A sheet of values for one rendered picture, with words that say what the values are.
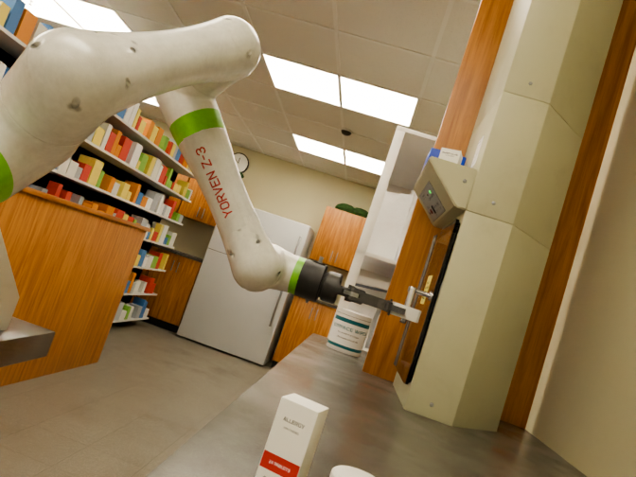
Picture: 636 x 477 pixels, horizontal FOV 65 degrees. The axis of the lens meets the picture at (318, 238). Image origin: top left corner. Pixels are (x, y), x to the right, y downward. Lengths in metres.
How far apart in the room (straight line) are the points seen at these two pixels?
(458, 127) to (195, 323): 5.12
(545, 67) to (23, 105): 1.08
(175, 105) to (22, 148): 0.40
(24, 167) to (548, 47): 1.13
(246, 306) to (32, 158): 5.43
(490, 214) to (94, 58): 0.86
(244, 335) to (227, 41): 5.36
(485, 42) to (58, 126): 1.34
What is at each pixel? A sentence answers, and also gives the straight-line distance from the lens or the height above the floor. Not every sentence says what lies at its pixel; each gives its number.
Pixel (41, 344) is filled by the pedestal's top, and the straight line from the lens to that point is 0.86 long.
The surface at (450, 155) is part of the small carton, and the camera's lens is 1.31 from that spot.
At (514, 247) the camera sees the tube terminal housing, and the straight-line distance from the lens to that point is 1.23.
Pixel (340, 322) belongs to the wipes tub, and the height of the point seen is 1.04.
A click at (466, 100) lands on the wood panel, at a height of 1.83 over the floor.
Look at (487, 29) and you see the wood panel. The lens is 1.79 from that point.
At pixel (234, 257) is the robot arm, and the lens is 1.06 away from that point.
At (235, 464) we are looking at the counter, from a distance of 0.56.
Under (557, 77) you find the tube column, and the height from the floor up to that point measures 1.78.
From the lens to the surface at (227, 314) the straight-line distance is 6.22.
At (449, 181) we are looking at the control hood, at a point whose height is 1.46.
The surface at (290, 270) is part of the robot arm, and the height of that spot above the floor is 1.15.
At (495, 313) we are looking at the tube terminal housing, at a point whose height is 1.21.
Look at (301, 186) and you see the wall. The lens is 6.92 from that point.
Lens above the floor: 1.14
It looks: 5 degrees up
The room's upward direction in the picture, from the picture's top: 19 degrees clockwise
